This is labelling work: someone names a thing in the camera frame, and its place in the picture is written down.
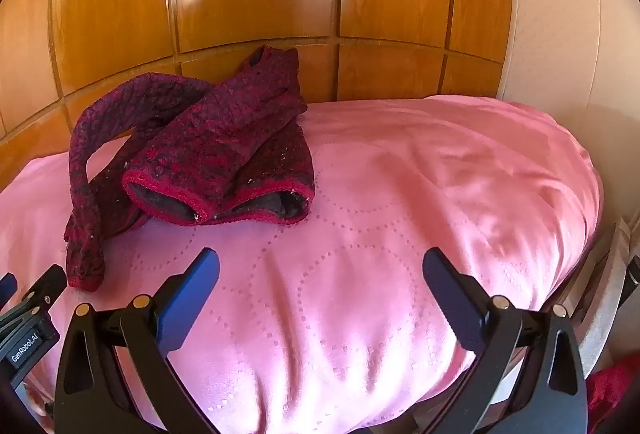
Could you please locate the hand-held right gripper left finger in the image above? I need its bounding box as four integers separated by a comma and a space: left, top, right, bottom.
54, 247, 221, 434

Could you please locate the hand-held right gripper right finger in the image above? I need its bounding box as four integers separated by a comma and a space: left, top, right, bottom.
422, 247, 588, 434

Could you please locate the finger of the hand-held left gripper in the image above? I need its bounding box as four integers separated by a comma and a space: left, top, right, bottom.
0, 272, 18, 312
20, 264, 68, 315

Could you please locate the dark red patterned sweater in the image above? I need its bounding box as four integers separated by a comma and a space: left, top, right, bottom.
62, 45, 316, 291

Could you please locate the pink bedspread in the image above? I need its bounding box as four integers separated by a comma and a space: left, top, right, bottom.
0, 95, 603, 434

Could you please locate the red cloth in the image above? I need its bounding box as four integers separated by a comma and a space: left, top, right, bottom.
586, 354, 640, 434

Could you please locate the bed frame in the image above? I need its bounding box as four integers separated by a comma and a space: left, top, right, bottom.
545, 214, 640, 385

